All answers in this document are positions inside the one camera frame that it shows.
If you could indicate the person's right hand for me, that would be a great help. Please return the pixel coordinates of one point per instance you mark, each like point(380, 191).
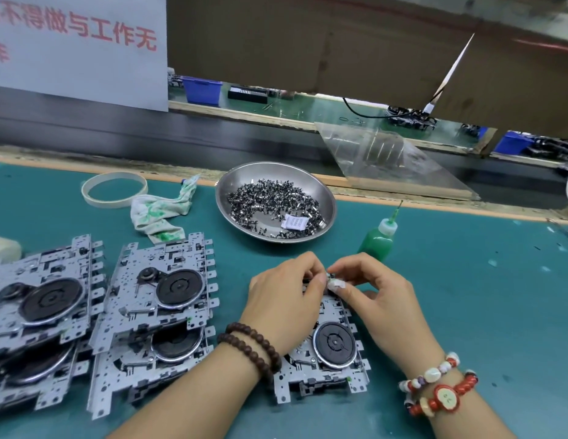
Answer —
point(389, 315)

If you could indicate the person's left hand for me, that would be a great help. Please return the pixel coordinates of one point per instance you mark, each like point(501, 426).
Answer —
point(279, 306)

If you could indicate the green glue squeeze bottle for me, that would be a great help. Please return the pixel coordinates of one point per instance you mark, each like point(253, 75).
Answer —
point(377, 244)

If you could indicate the pile of small metal parts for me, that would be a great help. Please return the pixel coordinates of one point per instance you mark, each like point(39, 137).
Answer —
point(266, 205)

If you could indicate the round metal bowl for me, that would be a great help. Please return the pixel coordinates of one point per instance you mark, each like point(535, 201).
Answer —
point(234, 173)

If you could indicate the white green-stained cloth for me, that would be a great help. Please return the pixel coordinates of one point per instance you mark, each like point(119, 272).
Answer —
point(160, 219)

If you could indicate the finished mechanisms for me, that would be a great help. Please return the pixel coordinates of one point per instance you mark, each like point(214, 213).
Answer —
point(412, 118)

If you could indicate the black conveyor belt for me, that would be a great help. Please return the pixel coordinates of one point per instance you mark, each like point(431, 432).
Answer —
point(101, 128)

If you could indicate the person's left forearm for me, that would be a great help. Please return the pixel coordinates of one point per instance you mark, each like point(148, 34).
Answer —
point(183, 402)

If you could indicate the person's right forearm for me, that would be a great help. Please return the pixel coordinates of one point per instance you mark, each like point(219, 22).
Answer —
point(467, 425)

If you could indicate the clear plastic sheet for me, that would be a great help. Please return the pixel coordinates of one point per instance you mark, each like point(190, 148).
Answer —
point(421, 173)

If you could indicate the blue plastic bin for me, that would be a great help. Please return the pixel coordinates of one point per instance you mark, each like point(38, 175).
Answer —
point(513, 143)
point(203, 92)

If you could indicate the black flat box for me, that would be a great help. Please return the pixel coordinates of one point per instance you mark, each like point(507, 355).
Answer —
point(247, 95)

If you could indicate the brown cardboard panel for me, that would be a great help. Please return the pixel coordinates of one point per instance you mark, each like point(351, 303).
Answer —
point(339, 50)

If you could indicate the white blue power strip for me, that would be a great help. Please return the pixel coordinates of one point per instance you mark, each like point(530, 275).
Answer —
point(2, 249)

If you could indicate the white paper sign red text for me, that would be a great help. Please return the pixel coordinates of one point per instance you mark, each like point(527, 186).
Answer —
point(83, 59)

